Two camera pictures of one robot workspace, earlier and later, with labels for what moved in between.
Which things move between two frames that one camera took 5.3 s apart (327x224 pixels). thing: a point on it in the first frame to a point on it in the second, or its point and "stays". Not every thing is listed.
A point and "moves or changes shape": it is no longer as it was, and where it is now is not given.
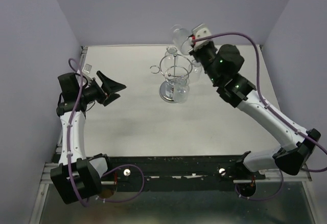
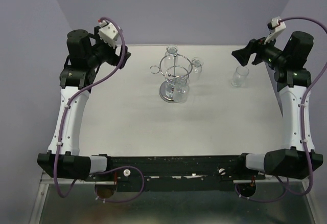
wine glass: [179, 35] moves or changes shape
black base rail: [176, 173] stays
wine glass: [197, 69] stays
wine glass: [182, 90] stays
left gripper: [109, 86] to [114, 59]
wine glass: [171, 56] stays
